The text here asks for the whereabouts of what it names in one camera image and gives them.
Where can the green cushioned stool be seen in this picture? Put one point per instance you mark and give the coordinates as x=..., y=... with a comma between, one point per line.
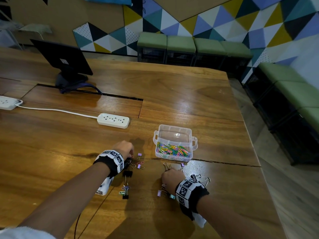
x=181, y=43
x=152, y=39
x=297, y=93
x=277, y=72
x=312, y=116
x=209, y=46
x=236, y=48

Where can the clear plastic box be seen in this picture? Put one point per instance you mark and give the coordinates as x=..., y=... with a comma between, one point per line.
x=175, y=134

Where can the right wrist marker band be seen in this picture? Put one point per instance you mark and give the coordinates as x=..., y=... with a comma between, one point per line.
x=190, y=195

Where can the group of binder clips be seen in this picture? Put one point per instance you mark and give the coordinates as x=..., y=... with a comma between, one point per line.
x=127, y=173

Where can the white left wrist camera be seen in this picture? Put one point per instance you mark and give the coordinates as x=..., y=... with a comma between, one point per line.
x=104, y=186

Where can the person's right hand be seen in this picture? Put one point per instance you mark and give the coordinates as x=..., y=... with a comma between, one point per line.
x=173, y=179

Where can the left wrist marker band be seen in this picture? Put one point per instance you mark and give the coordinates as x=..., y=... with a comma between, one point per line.
x=109, y=163

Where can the pale green chair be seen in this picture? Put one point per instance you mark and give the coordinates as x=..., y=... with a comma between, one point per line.
x=36, y=28

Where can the person's right forearm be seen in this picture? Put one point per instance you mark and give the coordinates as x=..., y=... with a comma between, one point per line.
x=229, y=219

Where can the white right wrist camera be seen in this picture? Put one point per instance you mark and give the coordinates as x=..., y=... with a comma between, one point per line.
x=200, y=220

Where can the white power strip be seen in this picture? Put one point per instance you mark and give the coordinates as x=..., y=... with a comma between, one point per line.
x=113, y=120
x=8, y=102

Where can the person's left forearm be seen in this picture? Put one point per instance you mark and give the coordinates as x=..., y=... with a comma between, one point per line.
x=67, y=201

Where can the person's left hand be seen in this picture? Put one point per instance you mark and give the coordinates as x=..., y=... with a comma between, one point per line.
x=123, y=148

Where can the wrist marker band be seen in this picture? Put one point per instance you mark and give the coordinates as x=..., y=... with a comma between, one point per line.
x=190, y=195
x=109, y=163

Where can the wooden table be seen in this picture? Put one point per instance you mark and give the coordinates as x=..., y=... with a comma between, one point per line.
x=62, y=151

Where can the heap of sorted paper clips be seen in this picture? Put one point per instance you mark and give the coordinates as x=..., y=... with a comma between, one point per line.
x=173, y=149

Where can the black monitor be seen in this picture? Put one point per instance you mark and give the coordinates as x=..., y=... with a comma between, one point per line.
x=62, y=57

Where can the black monitor stand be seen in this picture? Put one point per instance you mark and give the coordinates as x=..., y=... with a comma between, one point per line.
x=71, y=82

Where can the person's white top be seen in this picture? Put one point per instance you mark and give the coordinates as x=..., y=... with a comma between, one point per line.
x=25, y=233

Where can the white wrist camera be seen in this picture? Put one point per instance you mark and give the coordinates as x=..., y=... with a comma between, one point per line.
x=200, y=220
x=104, y=186

